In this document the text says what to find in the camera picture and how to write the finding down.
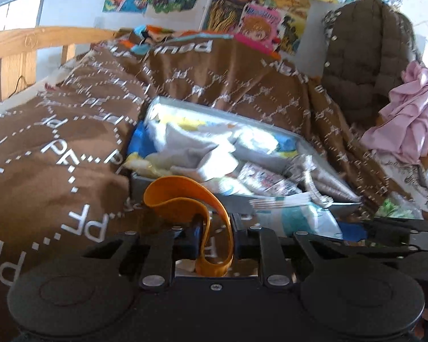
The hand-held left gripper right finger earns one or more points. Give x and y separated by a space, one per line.
240 242

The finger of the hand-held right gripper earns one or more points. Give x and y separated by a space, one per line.
355 231

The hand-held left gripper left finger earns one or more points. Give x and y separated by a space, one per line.
193 242

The orange band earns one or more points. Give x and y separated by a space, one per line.
171 188

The pink patterned pouch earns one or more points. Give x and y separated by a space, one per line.
264 178

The grey tray with cartoon picture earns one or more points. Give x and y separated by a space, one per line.
142 185

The light grey cloth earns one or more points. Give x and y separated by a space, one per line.
207 156

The striped towel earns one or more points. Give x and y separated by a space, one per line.
139 162

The teal white packet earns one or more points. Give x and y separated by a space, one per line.
299 217

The pink cloth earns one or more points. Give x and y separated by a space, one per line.
410 114

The dark quilted jacket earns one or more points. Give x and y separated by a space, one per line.
363 60

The brown printed blanket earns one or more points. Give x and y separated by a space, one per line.
57 131

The window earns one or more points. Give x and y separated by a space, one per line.
14 10

